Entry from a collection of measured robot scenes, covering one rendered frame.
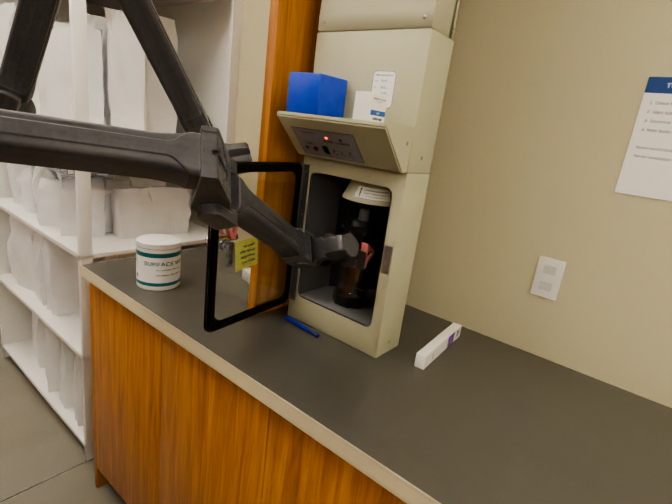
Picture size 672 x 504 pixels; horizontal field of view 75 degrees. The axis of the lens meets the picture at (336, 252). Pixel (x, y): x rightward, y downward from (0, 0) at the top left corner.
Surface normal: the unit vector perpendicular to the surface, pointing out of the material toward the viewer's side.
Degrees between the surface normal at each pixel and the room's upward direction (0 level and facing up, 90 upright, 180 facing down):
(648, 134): 90
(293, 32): 90
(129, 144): 56
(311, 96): 90
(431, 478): 0
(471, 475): 0
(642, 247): 90
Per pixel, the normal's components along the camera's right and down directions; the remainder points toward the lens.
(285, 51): 0.77, 0.27
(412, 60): -0.63, 0.14
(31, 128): 0.41, -0.29
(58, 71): 0.35, 0.22
